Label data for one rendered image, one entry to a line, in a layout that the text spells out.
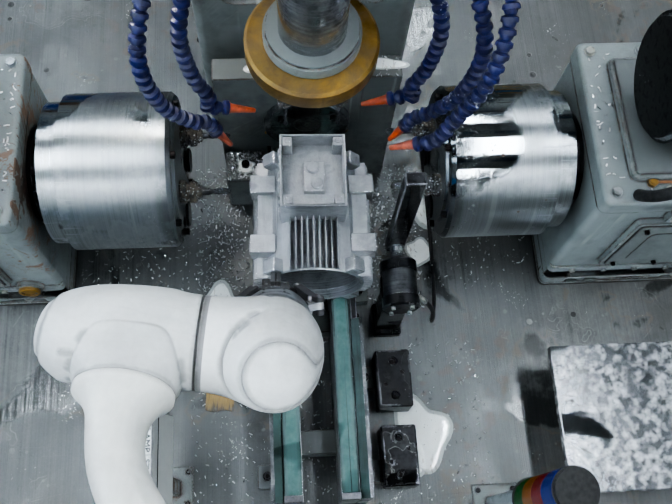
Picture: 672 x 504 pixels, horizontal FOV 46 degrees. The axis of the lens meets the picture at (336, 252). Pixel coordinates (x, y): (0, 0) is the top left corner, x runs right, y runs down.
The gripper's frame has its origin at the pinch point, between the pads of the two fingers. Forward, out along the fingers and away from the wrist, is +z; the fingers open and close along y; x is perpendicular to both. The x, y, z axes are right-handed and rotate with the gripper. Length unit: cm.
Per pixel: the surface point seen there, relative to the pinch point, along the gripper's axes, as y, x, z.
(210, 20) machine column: 9.2, -40.0, 20.2
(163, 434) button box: 16.6, 19.5, -6.0
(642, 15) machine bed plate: -81, -44, 61
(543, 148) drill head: -41.1, -18.7, 4.9
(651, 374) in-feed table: -62, 20, 10
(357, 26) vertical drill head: -11.8, -35.7, -8.2
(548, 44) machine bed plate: -59, -38, 58
